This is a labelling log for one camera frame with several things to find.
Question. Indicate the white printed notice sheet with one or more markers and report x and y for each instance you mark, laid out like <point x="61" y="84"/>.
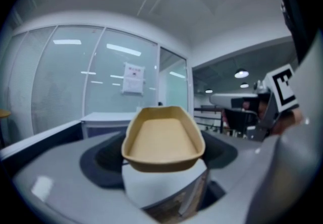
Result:
<point x="132" y="86"/>

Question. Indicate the round wooden table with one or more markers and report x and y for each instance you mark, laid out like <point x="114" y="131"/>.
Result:
<point x="4" y="113"/>

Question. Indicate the person's right forearm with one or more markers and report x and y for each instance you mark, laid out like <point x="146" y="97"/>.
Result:
<point x="287" y="122"/>

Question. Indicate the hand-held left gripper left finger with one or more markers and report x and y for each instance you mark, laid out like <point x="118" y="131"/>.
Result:
<point x="58" y="167"/>

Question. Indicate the white sign with camera icon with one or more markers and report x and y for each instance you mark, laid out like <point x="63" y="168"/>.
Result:
<point x="134" y="71"/>

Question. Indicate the person's black shirt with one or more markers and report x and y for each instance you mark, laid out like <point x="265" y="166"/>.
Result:
<point x="302" y="16"/>

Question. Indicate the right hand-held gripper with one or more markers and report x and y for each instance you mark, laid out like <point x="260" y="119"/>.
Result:
<point x="282" y="86"/>

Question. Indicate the frosted glass door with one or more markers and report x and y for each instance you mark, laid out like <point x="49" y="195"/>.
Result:
<point x="174" y="84"/>

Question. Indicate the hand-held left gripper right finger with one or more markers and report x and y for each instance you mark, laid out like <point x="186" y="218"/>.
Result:
<point x="242" y="167"/>

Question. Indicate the black railing with wooden handrail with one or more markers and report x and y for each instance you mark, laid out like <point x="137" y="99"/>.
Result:
<point x="209" y="117"/>

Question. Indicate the yellow rectangular tray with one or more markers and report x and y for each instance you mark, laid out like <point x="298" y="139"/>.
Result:
<point x="161" y="137"/>

